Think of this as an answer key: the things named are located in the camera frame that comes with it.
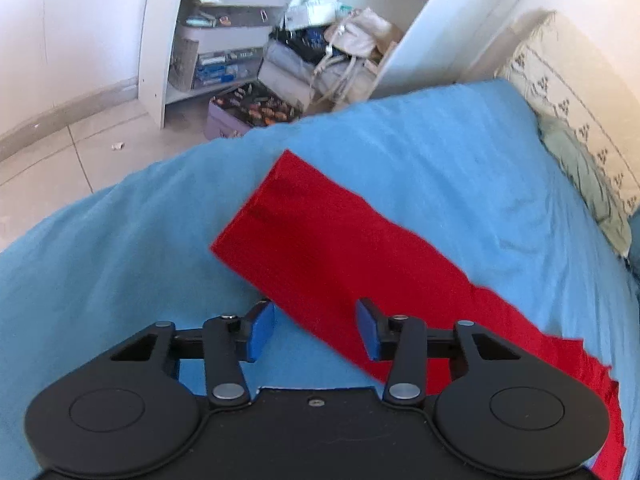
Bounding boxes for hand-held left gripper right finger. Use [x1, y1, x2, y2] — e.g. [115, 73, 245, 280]
[354, 297, 523, 407]

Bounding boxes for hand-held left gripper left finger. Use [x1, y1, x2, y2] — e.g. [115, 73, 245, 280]
[110, 299, 277, 408]

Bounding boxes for red cloth garment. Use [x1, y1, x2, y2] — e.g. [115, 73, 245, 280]
[210, 149, 627, 480]

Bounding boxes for blue bed sheet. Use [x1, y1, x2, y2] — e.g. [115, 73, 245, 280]
[0, 79, 640, 480]

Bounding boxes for purple box of small bottles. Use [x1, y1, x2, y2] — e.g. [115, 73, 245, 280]
[204, 84, 302, 142]

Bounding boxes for grey fabric storage bin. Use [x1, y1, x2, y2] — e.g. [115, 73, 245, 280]
[257, 39, 377, 112]

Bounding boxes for pale green cloth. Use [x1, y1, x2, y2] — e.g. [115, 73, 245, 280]
[539, 115, 634, 257]

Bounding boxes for clear plastic storage bin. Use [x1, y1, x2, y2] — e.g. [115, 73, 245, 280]
[194, 49, 263, 86]

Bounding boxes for grey woven basket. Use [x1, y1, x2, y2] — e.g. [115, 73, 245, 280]
[168, 37, 200, 92]

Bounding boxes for beige handbag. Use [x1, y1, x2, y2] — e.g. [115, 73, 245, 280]
[312, 7, 406, 107]

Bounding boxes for white open shelf unit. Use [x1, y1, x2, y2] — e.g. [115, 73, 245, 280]
[137, 0, 312, 129]

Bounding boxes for white cabinet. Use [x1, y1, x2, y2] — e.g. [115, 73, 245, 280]
[320, 0, 519, 100]

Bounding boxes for white plastic bag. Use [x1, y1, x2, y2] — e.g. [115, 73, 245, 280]
[284, 0, 352, 32]

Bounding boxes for cream patterned pillow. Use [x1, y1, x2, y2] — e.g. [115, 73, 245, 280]
[495, 10, 640, 223]

